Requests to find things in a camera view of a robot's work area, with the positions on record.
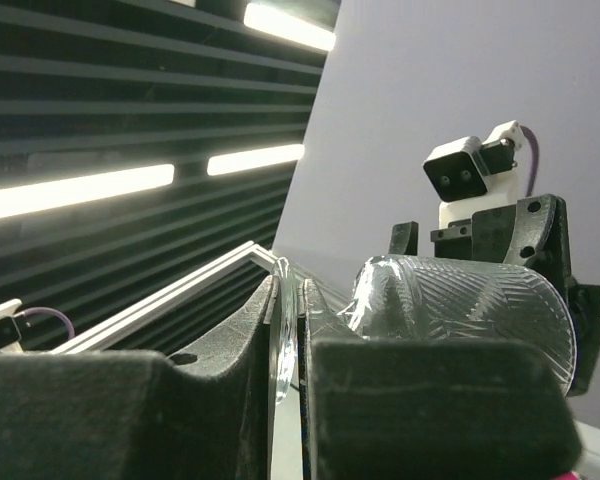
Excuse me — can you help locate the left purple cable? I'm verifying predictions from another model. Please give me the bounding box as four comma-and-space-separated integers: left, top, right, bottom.
519, 125, 541, 197

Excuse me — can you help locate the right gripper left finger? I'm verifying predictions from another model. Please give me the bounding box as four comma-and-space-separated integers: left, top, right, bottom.
0, 278, 280, 479

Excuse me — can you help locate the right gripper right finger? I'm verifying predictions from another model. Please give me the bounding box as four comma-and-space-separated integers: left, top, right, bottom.
298, 280, 583, 479

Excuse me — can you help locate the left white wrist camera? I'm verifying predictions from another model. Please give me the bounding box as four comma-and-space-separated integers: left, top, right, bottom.
422, 120, 526, 229

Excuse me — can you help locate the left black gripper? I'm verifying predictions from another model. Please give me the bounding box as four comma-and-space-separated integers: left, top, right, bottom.
388, 194, 600, 396

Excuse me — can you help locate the clear ribbed glass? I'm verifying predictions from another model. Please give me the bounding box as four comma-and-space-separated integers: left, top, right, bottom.
269, 253, 579, 406

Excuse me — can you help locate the top external camera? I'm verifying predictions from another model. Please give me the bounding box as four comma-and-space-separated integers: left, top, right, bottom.
0, 299, 75, 354

